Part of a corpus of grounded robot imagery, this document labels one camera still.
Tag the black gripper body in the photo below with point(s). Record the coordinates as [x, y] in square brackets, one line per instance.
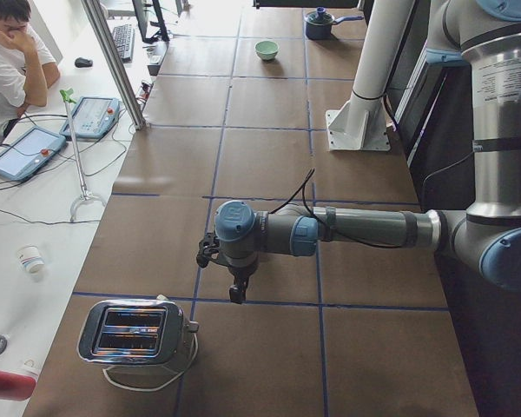
[241, 272]

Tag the green bowl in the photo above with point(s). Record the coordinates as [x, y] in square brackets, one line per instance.
[266, 50]

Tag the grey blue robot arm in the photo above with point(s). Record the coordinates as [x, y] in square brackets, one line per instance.
[486, 236]

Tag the chrome toaster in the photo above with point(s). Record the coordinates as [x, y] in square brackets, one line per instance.
[139, 336]

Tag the far blue teach pendant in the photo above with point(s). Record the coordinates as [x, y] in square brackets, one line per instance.
[93, 117]

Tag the blue teach pendant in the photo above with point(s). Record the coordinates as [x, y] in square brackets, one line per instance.
[93, 117]
[28, 153]

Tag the white paper cup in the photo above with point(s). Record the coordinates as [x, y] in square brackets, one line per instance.
[30, 259]

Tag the near blue teach pendant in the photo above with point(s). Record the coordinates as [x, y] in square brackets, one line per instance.
[28, 153]

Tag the metal reacher grabber tool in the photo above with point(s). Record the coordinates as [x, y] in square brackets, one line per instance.
[86, 197]

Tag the black computer mouse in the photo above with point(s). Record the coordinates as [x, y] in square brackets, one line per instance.
[81, 62]

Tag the black keyboard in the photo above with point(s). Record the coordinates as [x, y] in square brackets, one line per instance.
[124, 38]

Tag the blue saucepan with lid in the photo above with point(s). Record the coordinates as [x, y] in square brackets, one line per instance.
[319, 23]

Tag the black monitor stand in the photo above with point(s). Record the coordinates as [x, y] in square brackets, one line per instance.
[150, 21]

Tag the red bottle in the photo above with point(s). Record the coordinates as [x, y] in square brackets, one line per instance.
[16, 386]

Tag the seated person white shirt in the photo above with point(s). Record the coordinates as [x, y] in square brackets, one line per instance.
[27, 67]

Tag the white mounting post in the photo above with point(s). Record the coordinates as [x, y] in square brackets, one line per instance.
[360, 124]

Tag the aluminium frame post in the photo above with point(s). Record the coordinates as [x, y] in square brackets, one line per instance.
[99, 25]

